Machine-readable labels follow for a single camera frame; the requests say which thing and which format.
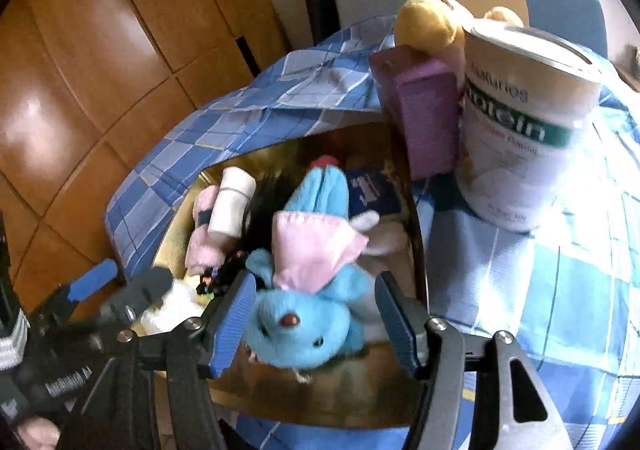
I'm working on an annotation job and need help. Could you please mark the person's left hand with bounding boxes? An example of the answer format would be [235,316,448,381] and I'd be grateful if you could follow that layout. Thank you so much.
[14,416,62,450]

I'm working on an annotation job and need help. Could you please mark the white plastic bag wad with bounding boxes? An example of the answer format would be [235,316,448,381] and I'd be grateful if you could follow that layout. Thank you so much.
[140,280,206,335]

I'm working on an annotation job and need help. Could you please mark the yellow plush toy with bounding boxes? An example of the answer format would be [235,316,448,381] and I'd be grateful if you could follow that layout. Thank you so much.
[395,0,525,55]

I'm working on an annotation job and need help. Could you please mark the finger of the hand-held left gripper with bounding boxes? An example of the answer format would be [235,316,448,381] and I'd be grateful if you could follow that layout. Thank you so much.
[102,267,173,328]
[30,259,119,325]

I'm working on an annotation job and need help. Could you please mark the blue plush toy pink skirt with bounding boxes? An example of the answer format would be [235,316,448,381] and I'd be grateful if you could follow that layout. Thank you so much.
[242,165,383,371]

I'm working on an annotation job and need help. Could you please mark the large white protein can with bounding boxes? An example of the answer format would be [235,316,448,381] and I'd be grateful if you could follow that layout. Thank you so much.
[455,24,606,234]

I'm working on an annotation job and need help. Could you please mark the mesh bandage roll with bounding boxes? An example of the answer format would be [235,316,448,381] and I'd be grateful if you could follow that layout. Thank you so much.
[206,166,257,238]

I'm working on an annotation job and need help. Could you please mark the gold tin box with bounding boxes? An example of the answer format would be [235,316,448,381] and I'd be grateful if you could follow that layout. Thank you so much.
[150,122,431,431]

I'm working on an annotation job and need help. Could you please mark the purple cardboard box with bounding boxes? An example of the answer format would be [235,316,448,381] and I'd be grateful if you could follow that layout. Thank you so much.
[369,44,463,181]

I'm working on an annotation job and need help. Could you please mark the rag doll black hair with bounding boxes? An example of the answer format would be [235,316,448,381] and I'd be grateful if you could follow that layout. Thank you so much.
[184,155,341,298]

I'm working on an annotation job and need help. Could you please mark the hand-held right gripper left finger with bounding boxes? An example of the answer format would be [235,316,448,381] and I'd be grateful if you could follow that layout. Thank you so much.
[57,271,258,450]

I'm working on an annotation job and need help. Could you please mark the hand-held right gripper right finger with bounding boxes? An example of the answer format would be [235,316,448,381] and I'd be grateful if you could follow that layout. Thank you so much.
[374,272,571,450]

